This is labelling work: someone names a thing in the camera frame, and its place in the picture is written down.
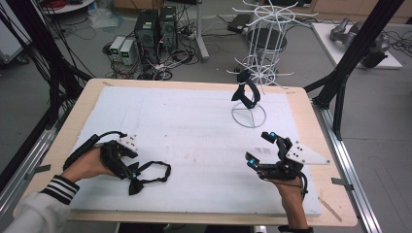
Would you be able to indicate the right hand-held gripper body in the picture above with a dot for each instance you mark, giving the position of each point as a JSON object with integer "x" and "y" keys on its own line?
{"x": 304, "y": 155}

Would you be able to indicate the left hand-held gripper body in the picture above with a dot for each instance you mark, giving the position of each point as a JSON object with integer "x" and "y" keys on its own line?
{"x": 113, "y": 155}

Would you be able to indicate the black bow tie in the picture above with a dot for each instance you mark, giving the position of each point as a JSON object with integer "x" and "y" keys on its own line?
{"x": 152, "y": 165}
{"x": 249, "y": 97}

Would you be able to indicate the person's left hand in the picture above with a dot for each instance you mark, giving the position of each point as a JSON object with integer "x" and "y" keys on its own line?
{"x": 87, "y": 166}

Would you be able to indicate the person's right hand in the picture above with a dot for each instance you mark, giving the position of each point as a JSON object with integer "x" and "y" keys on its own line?
{"x": 293, "y": 194}

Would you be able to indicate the metal table clamp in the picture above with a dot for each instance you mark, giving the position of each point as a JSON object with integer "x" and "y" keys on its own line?
{"x": 37, "y": 170}
{"x": 341, "y": 183}

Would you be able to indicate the white foam mat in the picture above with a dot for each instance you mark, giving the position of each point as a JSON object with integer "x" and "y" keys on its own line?
{"x": 200, "y": 129}

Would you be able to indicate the thin wooden stick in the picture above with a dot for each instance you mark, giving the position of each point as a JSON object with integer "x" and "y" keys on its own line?
{"x": 330, "y": 209}

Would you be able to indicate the black round stool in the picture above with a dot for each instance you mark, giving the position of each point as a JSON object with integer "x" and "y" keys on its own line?
{"x": 278, "y": 40}

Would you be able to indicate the white power supply unit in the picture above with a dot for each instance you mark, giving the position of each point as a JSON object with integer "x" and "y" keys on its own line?
{"x": 116, "y": 47}
{"x": 128, "y": 51}

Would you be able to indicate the white platform board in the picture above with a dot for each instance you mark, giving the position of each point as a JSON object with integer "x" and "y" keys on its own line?
{"x": 327, "y": 42}

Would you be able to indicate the black flat box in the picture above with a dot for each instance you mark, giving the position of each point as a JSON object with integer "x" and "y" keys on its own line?
{"x": 238, "y": 23}

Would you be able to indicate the black computer tower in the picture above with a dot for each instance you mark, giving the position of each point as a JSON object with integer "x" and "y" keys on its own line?
{"x": 146, "y": 35}
{"x": 168, "y": 27}

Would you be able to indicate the grey metal stand leg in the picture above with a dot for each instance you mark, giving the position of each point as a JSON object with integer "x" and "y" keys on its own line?
{"x": 201, "y": 39}

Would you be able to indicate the clear plastic bag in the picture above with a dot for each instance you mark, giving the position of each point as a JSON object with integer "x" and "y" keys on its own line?
{"x": 103, "y": 17}

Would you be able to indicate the round white table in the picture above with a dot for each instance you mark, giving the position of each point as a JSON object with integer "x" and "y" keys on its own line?
{"x": 71, "y": 7}

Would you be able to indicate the aluminium rail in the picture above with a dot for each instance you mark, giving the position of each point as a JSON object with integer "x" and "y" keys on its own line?
{"x": 26, "y": 165}
{"x": 350, "y": 168}

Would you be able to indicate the black metal frame strut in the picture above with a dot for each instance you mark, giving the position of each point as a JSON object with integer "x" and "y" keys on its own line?
{"x": 353, "y": 55}
{"x": 45, "y": 55}

